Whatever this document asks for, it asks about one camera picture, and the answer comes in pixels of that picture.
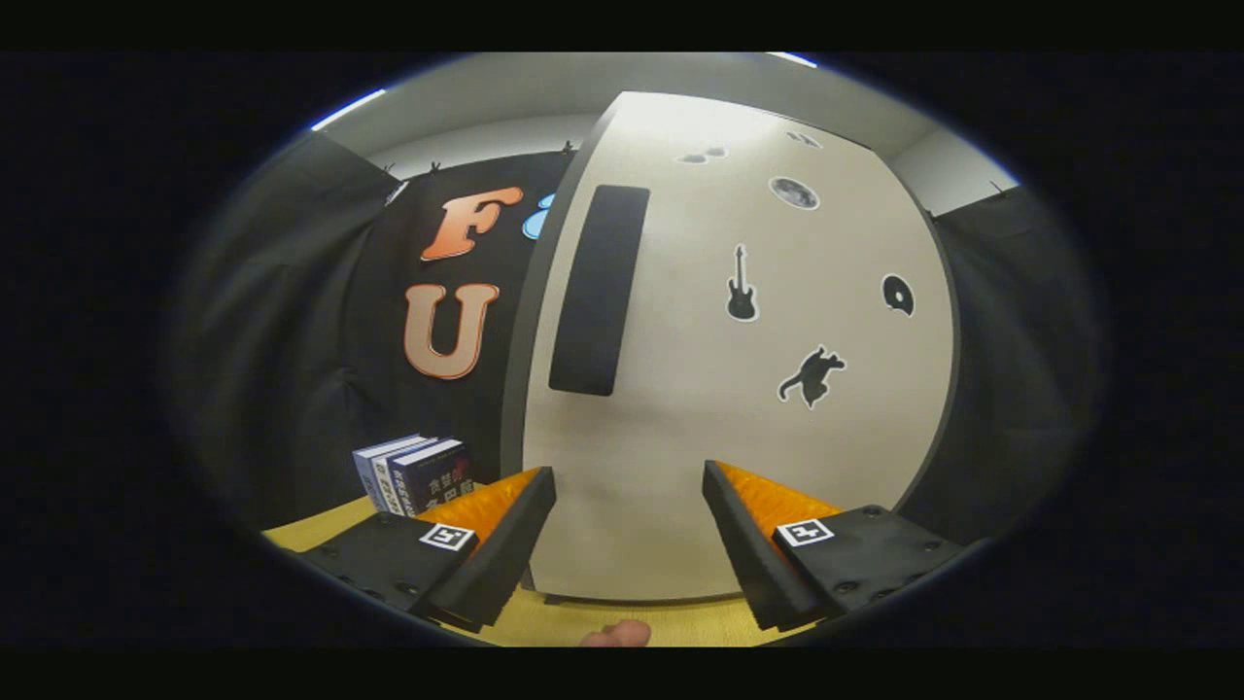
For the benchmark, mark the black backdrop cloth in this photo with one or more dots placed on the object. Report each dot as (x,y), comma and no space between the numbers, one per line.
(272,340)

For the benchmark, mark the dark blue cover book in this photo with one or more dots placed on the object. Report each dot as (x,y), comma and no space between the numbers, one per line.
(437,476)

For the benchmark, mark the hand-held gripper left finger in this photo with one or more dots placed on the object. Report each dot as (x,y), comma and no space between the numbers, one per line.
(505,554)

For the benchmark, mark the short ceiling light strip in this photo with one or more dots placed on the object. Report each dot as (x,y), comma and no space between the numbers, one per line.
(348,110)

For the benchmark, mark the row of black clips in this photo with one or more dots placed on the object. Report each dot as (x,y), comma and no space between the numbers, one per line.
(434,166)

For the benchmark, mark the long ceiling light panel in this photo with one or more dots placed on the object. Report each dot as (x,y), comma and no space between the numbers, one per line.
(792,59)

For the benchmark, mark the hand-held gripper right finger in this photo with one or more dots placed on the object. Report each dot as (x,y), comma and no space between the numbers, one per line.
(753,554)

